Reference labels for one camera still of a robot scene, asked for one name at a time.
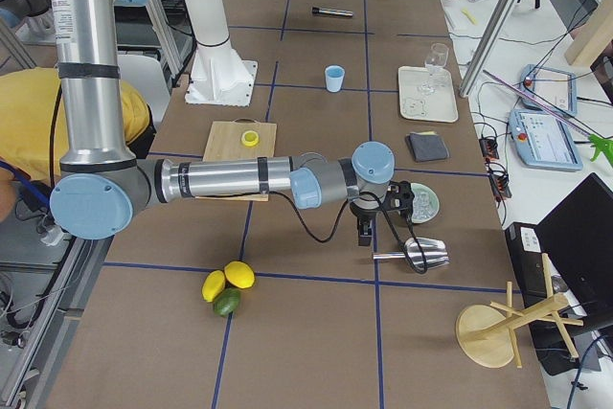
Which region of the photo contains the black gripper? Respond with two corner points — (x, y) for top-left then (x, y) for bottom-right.
(350, 180), (414, 247)

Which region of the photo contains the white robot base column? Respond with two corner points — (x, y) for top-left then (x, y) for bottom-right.
(184, 0), (258, 107)

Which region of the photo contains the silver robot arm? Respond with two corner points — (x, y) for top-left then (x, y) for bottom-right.
(50, 0), (414, 245)

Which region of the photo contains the yellow lemon right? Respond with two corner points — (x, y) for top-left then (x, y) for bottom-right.
(224, 261), (256, 289)

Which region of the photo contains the yellow lemon slice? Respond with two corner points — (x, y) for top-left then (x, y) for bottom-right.
(240, 130), (260, 148)

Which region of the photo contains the light blue cup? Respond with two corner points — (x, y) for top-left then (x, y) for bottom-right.
(325, 64), (345, 93)

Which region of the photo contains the yellow lemon left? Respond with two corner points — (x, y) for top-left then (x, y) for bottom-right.
(201, 270), (226, 303)

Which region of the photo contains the green bowl of ice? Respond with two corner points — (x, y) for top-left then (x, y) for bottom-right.
(411, 183), (440, 224)

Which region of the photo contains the metal ice scoop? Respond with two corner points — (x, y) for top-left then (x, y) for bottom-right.
(373, 237), (452, 272)

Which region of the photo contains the grey folded cloth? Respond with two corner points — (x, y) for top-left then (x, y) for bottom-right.
(405, 131), (449, 162)

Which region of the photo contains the cream bear tray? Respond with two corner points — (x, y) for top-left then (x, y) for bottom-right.
(397, 66), (459, 123)

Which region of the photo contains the bamboo cutting board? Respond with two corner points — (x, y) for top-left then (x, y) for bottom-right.
(194, 121), (278, 202)

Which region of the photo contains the green lime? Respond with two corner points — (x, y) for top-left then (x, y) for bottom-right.
(213, 287), (241, 317)

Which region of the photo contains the wooden mug tree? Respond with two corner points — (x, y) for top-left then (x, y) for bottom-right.
(455, 253), (583, 368)

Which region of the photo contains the clear wine glass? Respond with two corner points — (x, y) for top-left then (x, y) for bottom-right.
(418, 43), (449, 95)

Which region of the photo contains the near teach pendant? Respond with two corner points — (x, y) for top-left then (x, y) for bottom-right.
(509, 109), (583, 171)

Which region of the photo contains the teach pendant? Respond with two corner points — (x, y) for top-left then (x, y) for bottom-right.
(519, 64), (578, 116)
(509, 109), (583, 171)

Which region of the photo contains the black laptop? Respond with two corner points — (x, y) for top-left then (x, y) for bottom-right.
(505, 173), (612, 347)

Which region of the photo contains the far teach pendant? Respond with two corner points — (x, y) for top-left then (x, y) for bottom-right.
(519, 64), (578, 116)

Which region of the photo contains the green spray bottle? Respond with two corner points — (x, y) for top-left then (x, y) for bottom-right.
(588, 134), (613, 166)

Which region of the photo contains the person in yellow shirt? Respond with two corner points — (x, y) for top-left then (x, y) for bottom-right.
(0, 68), (157, 223)

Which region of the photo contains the aluminium frame post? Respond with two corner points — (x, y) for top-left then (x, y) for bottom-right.
(459, 0), (517, 98)

